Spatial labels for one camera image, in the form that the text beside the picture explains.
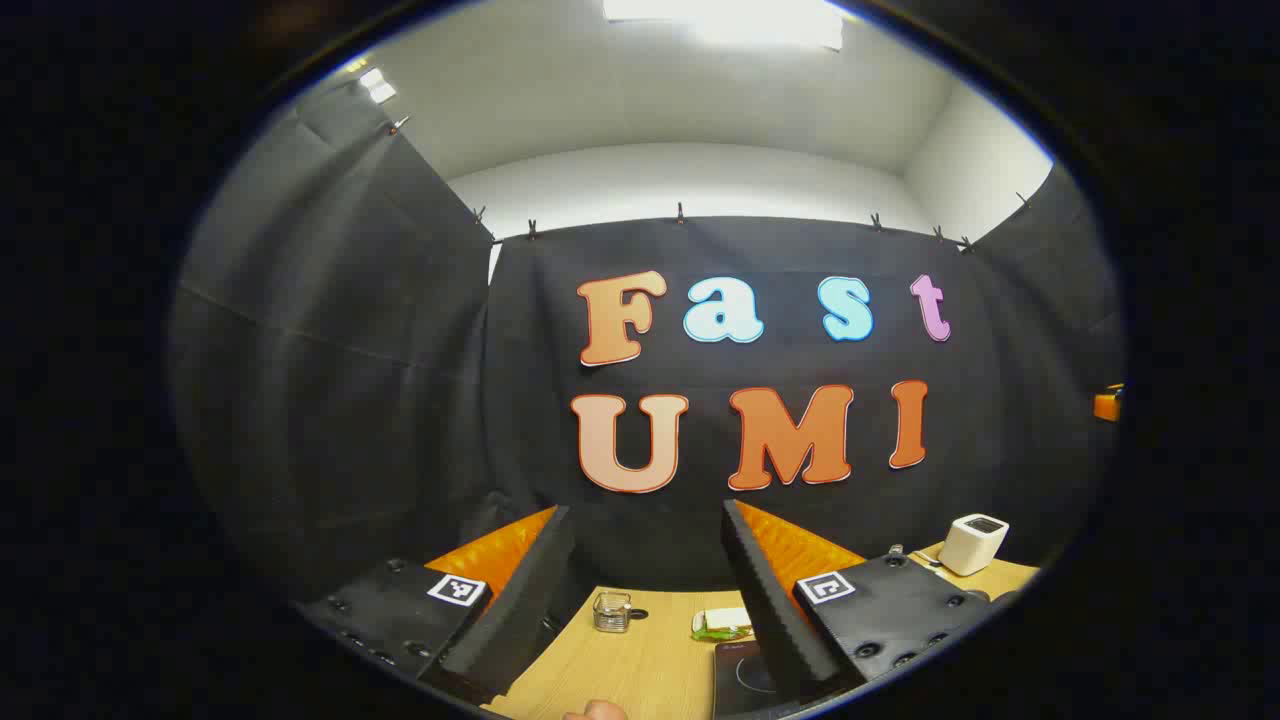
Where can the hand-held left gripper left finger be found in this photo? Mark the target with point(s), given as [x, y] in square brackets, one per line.
[520, 600]

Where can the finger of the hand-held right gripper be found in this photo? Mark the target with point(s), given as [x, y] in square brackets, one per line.
[1107, 404]

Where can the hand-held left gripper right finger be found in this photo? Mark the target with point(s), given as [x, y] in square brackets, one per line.
[770, 610]

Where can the black induction cooktop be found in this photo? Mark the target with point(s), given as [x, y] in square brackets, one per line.
[738, 685]

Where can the sandwich with green filling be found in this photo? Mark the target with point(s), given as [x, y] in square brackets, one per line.
[722, 622]

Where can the small clear glass container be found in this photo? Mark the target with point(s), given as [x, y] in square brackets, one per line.
[612, 611]

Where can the white boxy appliance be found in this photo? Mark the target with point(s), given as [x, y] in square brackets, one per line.
[970, 548]

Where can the black backdrop cloth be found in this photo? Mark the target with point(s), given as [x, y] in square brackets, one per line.
[400, 350]

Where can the row of black cloth clips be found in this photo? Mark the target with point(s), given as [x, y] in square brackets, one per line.
[680, 212]

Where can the ceiling light panel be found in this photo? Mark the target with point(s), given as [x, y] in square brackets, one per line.
[725, 20]
[377, 85]

